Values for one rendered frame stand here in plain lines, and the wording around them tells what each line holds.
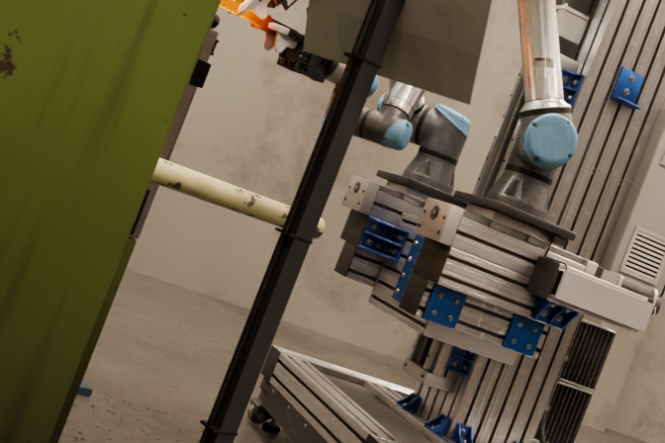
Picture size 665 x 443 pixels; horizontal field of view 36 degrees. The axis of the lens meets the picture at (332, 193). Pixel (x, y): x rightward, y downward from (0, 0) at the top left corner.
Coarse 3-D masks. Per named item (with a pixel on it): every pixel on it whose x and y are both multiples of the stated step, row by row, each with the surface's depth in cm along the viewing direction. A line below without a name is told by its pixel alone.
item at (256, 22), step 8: (224, 0) 219; (232, 0) 220; (224, 8) 222; (232, 8) 221; (240, 16) 224; (248, 16) 224; (256, 16) 225; (256, 24) 227; (264, 24) 226; (280, 24) 230; (272, 32) 229
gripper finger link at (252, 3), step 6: (246, 0) 222; (252, 0) 221; (258, 0) 221; (264, 0) 224; (240, 6) 221; (246, 6) 221; (252, 6) 221; (258, 6) 223; (264, 6) 224; (240, 12) 221; (258, 12) 223; (264, 12) 224; (264, 18) 225
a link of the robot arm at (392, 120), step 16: (400, 96) 244; (416, 96) 246; (368, 112) 244; (384, 112) 243; (400, 112) 243; (368, 128) 243; (384, 128) 241; (400, 128) 240; (384, 144) 243; (400, 144) 241
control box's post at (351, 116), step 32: (384, 0) 171; (384, 32) 172; (352, 96) 171; (352, 128) 172; (320, 160) 171; (320, 192) 171; (288, 256) 170; (288, 288) 172; (256, 320) 171; (256, 352) 171; (224, 416) 170
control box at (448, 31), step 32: (320, 0) 182; (352, 0) 179; (416, 0) 172; (448, 0) 170; (480, 0) 167; (320, 32) 184; (352, 32) 181; (416, 32) 174; (448, 32) 171; (480, 32) 169; (384, 64) 180; (416, 64) 177; (448, 64) 174; (480, 64) 172; (448, 96) 176; (480, 96) 178
